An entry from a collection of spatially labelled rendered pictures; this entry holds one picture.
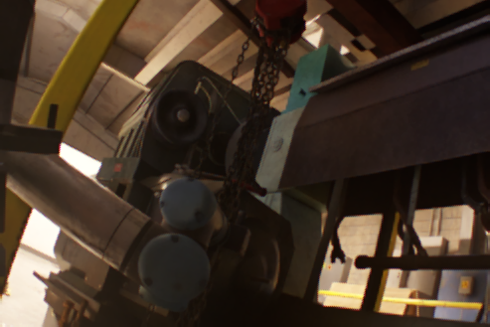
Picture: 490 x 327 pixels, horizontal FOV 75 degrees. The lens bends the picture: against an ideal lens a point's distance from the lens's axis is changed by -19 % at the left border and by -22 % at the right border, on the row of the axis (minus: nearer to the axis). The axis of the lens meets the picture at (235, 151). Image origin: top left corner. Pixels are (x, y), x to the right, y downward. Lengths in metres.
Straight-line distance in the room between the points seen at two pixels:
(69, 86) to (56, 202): 0.59
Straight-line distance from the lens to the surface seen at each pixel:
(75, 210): 0.43
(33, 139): 0.35
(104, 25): 1.09
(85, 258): 1.28
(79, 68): 1.02
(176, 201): 0.53
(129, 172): 1.25
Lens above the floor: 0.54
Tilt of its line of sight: 21 degrees up
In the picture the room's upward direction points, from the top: 19 degrees clockwise
